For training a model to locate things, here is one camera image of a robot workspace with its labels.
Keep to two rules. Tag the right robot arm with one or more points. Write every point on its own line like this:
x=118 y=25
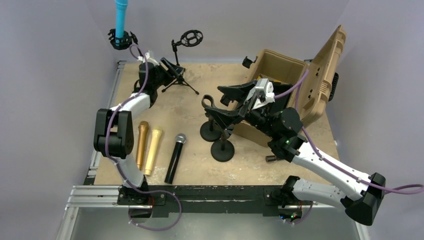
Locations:
x=358 y=194

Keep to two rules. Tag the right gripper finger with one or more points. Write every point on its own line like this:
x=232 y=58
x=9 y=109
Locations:
x=236 y=92
x=225 y=118

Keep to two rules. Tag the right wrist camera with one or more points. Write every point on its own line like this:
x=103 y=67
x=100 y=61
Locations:
x=264 y=90

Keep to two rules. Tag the blue microphone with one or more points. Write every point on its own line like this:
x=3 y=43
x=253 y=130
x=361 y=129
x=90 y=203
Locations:
x=120 y=17

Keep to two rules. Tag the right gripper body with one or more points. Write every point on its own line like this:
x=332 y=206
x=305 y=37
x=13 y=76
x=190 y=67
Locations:
x=251 y=103

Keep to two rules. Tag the cream microphone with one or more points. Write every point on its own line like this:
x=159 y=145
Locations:
x=153 y=148

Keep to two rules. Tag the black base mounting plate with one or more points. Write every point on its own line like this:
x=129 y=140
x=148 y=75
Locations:
x=267 y=200

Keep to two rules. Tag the black round-base stand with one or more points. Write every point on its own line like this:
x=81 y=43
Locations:
x=222 y=150
x=127 y=41
x=207 y=130

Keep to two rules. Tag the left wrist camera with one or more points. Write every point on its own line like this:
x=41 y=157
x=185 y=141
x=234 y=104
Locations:
x=147 y=57

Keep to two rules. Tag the tan toolbox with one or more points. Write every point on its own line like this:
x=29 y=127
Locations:
x=318 y=87

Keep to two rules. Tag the black t-shaped adapter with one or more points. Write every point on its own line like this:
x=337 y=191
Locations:
x=271 y=158

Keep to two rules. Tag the black grey-head microphone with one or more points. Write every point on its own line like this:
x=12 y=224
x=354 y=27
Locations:
x=180 y=140

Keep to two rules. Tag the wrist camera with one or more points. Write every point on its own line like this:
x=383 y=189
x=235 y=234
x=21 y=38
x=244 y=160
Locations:
x=264 y=90
x=147 y=57

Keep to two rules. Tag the gold microphone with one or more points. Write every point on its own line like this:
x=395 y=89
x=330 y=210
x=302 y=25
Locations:
x=143 y=129

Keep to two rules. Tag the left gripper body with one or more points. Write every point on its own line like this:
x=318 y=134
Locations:
x=163 y=77

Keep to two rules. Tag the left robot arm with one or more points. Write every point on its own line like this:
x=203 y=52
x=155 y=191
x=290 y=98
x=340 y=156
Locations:
x=114 y=131

